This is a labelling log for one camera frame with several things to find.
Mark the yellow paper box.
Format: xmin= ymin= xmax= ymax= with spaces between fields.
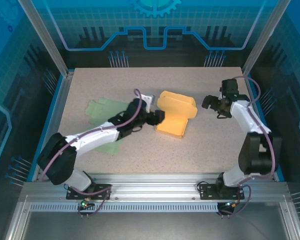
xmin=154 ymin=90 xmax=199 ymax=140

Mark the green paper box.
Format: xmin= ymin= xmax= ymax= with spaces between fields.
xmin=84 ymin=97 xmax=135 ymax=156

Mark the small connector with green light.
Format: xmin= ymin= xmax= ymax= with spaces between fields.
xmin=218 ymin=199 xmax=242 ymax=211
xmin=79 ymin=197 xmax=96 ymax=210

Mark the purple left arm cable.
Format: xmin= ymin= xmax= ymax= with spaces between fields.
xmin=41 ymin=88 xmax=143 ymax=218

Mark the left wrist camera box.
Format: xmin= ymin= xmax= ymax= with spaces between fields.
xmin=139 ymin=93 xmax=156 ymax=113

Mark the blue and aluminium side rail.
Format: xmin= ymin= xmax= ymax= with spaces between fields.
xmin=26 ymin=71 xmax=75 ymax=183
xmin=242 ymin=72 xmax=286 ymax=183

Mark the aluminium corner post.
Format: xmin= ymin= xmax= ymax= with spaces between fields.
xmin=241 ymin=0 xmax=293 ymax=78
xmin=16 ymin=0 xmax=76 ymax=78

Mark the aluminium mounting rail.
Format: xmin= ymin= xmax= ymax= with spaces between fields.
xmin=18 ymin=172 xmax=290 ymax=203

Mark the slotted aluminium cable duct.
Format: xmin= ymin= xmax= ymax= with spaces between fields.
xmin=29 ymin=202 xmax=220 ymax=213

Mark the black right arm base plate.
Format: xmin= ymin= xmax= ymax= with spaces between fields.
xmin=198 ymin=183 xmax=246 ymax=201

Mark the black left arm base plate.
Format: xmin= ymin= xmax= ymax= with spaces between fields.
xmin=66 ymin=183 xmax=113 ymax=201

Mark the aluminium lower frame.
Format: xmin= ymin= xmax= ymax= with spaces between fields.
xmin=4 ymin=194 xmax=300 ymax=240

